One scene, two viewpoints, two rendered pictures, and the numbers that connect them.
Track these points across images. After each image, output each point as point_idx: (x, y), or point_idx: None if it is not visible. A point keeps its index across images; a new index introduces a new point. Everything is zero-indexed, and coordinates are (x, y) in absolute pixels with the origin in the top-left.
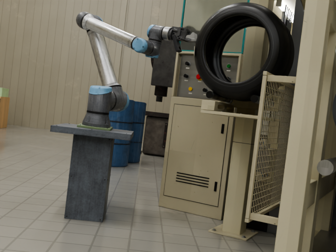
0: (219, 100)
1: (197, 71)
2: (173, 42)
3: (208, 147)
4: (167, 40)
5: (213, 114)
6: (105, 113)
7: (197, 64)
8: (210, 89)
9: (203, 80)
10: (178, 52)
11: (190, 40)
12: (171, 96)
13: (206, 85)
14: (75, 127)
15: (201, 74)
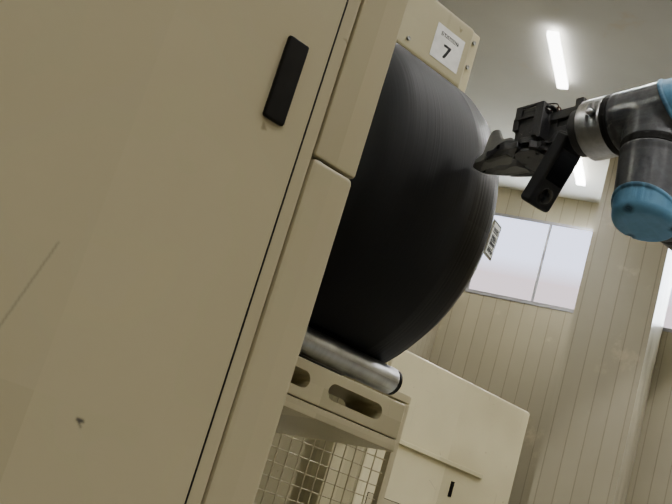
0: (310, 358)
1: (453, 302)
2: (569, 175)
3: None
4: (596, 160)
5: (336, 434)
6: None
7: (466, 285)
8: (388, 353)
9: (425, 334)
10: (535, 206)
11: (509, 175)
12: (350, 178)
13: (404, 345)
14: None
15: (441, 318)
